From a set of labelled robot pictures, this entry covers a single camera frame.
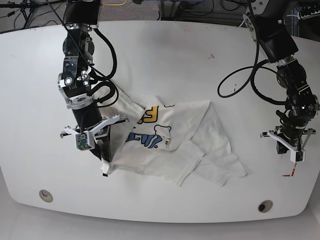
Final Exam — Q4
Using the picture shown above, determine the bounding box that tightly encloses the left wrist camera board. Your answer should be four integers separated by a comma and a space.
295, 150, 306, 163

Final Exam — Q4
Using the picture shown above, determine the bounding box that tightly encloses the white printed T-shirt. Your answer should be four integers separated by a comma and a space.
100, 91, 247, 186

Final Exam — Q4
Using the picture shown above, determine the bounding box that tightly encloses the white power strip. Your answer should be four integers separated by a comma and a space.
298, 5, 320, 20

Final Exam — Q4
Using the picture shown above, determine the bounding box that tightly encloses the left table cable grommet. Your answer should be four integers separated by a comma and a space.
39, 189, 53, 203

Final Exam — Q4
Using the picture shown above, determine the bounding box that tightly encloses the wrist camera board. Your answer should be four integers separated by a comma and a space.
295, 150, 306, 163
75, 133, 93, 151

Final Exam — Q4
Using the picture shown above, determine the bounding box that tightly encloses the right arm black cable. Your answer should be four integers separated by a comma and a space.
88, 27, 120, 107

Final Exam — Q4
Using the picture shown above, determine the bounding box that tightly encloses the yellow cable on floor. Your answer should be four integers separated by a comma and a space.
102, 0, 128, 7

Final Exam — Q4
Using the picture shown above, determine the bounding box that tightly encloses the table cable grommet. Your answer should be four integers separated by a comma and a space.
39, 189, 53, 203
257, 200, 273, 213

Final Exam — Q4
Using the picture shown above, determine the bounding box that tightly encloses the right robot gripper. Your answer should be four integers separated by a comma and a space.
60, 106, 129, 163

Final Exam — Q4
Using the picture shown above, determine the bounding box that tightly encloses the black tripod stand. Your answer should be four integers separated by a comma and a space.
0, 0, 67, 34

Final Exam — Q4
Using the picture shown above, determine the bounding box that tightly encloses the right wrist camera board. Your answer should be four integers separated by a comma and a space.
75, 133, 93, 151

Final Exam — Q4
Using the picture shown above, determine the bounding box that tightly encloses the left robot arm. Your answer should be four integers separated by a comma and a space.
243, 0, 320, 163

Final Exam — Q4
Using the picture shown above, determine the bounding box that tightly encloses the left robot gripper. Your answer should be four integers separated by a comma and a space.
260, 125, 314, 162

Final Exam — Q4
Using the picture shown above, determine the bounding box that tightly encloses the right table cable grommet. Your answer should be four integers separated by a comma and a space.
257, 200, 273, 213

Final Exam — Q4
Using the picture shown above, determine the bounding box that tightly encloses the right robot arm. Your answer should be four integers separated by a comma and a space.
57, 0, 125, 163

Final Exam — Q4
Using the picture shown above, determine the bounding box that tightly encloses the red tape rectangle marking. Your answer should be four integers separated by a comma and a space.
282, 162, 298, 177

